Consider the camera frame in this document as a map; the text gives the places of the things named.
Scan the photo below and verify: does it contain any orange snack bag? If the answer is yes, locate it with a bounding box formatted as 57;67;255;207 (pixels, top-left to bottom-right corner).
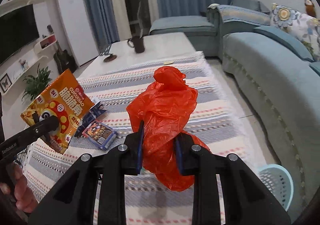
21;69;94;154

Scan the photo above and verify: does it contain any blue white milk carton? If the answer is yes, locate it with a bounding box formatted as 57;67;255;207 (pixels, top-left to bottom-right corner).
74;96;107;138

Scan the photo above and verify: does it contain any red plastic bag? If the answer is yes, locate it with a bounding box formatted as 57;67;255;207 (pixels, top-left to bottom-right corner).
126;66;216;191

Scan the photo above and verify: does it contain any light blue trash basket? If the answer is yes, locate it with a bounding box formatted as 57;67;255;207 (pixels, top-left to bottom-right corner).
258;164;294;211

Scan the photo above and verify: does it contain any person's left hand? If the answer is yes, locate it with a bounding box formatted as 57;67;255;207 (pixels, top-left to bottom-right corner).
11;163;38;213

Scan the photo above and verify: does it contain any green potted plant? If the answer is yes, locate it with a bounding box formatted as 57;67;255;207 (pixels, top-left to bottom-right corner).
22;64;52;101

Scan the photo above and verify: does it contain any blue card box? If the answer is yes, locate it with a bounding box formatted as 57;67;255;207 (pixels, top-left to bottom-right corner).
82;120;117;151

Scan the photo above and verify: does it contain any black guitar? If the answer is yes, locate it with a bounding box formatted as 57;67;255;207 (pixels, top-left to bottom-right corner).
53;41;78;74

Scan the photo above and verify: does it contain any small dark dish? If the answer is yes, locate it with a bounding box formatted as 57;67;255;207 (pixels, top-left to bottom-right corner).
104;54;117;62

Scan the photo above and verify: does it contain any black television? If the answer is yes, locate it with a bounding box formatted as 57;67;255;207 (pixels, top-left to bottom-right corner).
0;4;39;64

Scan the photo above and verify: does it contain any white refrigerator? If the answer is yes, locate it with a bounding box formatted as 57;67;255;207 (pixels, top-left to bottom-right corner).
57;0;99;66

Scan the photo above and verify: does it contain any dark mug with utensils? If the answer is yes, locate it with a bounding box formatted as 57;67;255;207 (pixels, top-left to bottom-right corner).
127;2;145;54

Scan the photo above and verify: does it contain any teal fabric sofa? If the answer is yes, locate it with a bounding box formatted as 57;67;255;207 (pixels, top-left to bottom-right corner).
149;3;319;220

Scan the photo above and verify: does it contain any floral sofa cushion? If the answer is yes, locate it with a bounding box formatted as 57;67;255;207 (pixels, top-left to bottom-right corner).
271;3;319;61

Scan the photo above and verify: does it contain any brown owl plush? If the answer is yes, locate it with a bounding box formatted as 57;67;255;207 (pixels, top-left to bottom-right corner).
304;0;317;18

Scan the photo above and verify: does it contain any white wall shelf unit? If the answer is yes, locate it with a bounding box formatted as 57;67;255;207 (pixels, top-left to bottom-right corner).
1;0;59;94

